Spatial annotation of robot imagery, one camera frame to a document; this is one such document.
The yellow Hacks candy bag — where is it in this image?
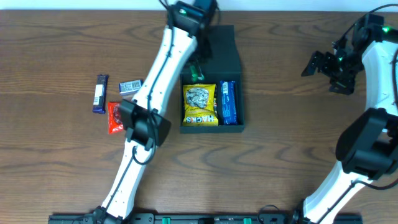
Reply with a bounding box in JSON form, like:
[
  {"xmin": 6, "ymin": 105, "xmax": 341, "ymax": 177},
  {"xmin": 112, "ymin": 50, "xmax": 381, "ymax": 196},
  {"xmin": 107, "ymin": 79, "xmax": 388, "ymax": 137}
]
[{"xmin": 182, "ymin": 84, "xmax": 218, "ymax": 126}]

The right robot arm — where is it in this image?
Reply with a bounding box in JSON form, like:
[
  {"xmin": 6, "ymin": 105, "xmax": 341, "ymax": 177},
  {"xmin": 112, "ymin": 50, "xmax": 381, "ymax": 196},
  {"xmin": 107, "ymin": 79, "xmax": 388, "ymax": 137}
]
[{"xmin": 292, "ymin": 12, "xmax": 397, "ymax": 223}]

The black cardboard gift box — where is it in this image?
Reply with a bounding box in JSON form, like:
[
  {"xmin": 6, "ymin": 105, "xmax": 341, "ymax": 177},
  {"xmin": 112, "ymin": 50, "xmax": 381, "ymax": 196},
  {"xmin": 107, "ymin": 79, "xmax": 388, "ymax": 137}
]
[{"xmin": 180, "ymin": 25, "xmax": 245, "ymax": 134}]

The green black candy bar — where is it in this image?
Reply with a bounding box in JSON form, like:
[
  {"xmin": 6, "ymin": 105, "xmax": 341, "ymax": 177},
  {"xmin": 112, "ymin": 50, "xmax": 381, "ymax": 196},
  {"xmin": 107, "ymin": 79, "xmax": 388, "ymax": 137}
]
[{"xmin": 189, "ymin": 61, "xmax": 205, "ymax": 83}]

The purple chocolate bar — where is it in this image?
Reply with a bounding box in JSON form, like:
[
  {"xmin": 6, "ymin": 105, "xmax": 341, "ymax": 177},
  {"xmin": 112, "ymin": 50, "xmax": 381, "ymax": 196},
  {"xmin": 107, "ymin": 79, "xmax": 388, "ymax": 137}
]
[{"xmin": 92, "ymin": 74, "xmax": 109, "ymax": 114}]

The red Hacks candy bag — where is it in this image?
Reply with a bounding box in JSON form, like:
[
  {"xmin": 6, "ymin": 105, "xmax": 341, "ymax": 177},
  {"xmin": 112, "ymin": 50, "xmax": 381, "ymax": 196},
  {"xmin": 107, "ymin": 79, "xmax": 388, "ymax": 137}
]
[{"xmin": 108, "ymin": 102, "xmax": 124, "ymax": 134}]

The blue Oreo cookie pack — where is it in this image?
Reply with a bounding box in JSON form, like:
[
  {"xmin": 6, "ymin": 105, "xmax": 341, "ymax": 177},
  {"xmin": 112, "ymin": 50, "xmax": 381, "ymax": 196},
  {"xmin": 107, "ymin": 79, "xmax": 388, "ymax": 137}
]
[{"xmin": 220, "ymin": 80, "xmax": 238, "ymax": 125}]

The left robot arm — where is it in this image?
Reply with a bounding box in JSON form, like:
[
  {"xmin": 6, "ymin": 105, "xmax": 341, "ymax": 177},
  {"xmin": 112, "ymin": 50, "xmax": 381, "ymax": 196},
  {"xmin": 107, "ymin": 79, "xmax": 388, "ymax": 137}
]
[{"xmin": 74, "ymin": 0, "xmax": 219, "ymax": 223}]

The small blue candy bar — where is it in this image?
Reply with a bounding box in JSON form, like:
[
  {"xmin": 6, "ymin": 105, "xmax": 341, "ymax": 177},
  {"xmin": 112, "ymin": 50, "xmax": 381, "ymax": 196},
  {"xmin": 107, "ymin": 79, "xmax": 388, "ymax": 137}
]
[{"xmin": 119, "ymin": 80, "xmax": 143, "ymax": 96}]

